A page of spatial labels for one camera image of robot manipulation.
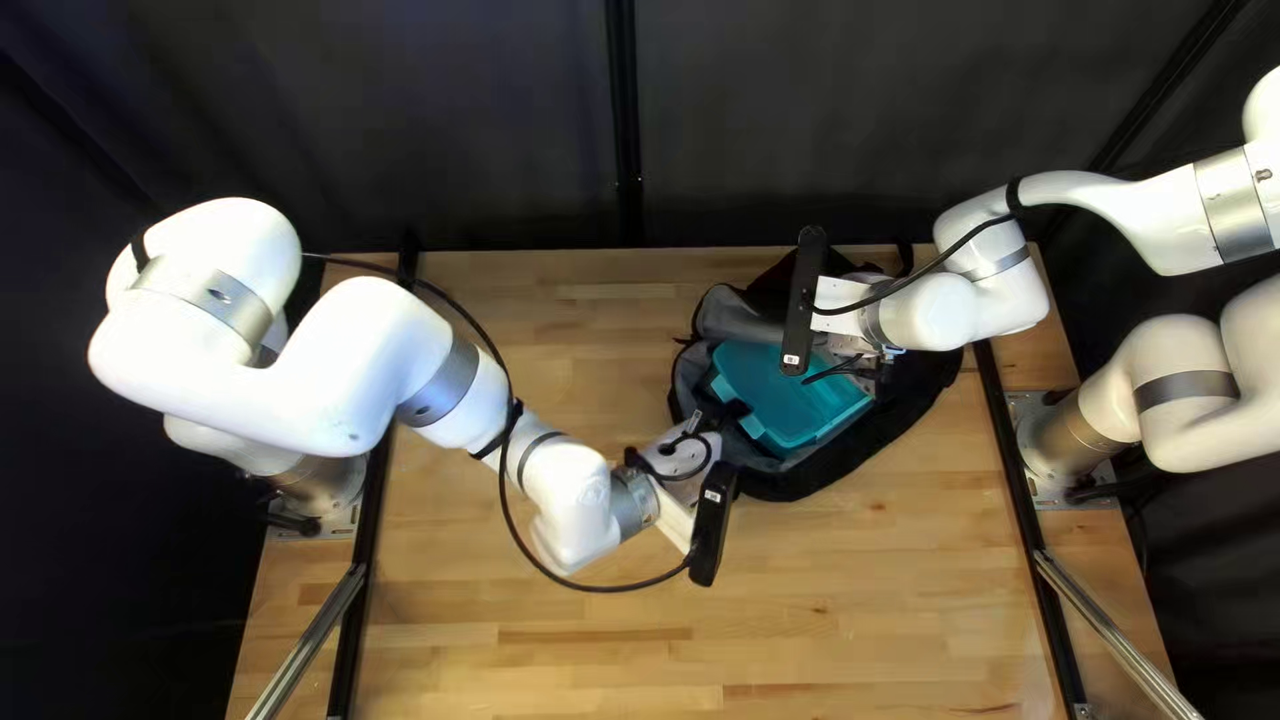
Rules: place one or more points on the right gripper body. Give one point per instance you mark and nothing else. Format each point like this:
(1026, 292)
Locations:
(850, 300)

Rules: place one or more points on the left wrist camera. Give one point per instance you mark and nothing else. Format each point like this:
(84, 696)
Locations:
(712, 530)

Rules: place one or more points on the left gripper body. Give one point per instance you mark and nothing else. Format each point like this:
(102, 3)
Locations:
(680, 460)

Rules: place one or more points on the translucent teal lunch box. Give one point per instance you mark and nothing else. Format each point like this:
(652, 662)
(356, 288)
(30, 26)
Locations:
(790, 410)

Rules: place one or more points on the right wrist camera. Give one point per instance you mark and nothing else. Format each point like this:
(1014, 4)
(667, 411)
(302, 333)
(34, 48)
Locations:
(803, 300)

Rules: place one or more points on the black frame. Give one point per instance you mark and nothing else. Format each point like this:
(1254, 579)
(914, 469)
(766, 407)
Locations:
(622, 120)

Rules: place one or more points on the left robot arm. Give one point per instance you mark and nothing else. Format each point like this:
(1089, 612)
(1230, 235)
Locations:
(350, 360)

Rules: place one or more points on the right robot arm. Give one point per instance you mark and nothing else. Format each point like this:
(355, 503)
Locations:
(1150, 215)

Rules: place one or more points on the black backpack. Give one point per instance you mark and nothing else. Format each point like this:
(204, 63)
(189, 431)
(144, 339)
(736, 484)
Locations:
(900, 430)

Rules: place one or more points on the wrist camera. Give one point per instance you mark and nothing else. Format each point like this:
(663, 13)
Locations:
(803, 300)
(712, 530)

